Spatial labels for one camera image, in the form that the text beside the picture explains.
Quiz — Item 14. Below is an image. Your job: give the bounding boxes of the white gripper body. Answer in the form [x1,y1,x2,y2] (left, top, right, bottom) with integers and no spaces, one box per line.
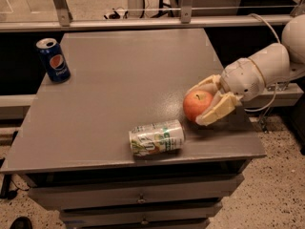
[220,58,265,101]

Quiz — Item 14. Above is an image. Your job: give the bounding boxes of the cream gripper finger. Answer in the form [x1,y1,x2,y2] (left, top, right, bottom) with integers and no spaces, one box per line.
[195,92,241,126]
[186,74,221,95]

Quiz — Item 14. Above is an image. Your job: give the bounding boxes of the red apple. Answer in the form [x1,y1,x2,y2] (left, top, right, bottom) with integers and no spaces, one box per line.
[183,90,214,122]

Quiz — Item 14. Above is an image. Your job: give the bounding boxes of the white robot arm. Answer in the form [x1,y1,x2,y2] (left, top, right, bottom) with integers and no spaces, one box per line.
[183,14,305,126]

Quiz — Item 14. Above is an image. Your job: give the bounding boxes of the white green 7up can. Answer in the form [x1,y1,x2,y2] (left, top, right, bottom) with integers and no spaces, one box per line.
[129,119,185,156]

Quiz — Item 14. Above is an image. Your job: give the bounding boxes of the blue pepsi can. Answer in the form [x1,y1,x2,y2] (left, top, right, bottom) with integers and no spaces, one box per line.
[36,38,71,83]

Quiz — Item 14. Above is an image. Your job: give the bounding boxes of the lower grey drawer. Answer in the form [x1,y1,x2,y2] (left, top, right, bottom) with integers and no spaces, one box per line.
[60,202,222,228]

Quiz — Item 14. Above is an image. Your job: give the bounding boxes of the grey drawer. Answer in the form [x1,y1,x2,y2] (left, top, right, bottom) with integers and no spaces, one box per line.
[29,174,244,210]
[60,202,222,228]

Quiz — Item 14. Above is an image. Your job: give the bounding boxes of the grey drawer cabinet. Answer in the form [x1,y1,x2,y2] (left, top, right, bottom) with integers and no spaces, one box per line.
[2,29,265,229]

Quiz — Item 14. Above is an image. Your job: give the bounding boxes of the grey metal railing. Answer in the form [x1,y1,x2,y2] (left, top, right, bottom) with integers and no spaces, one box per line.
[0,0,305,32]

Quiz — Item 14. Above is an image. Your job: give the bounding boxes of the upper grey drawer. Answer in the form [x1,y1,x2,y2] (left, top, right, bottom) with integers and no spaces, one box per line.
[29,174,244,210]

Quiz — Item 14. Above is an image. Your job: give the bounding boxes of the black shoe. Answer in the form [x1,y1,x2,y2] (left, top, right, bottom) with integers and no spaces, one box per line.
[10,217,32,229]

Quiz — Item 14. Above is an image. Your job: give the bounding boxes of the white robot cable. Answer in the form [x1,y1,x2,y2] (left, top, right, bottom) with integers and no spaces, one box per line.
[244,12,282,114]

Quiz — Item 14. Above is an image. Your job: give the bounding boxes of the black floor cables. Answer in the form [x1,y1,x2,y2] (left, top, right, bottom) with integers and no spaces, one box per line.
[103,0,174,20]

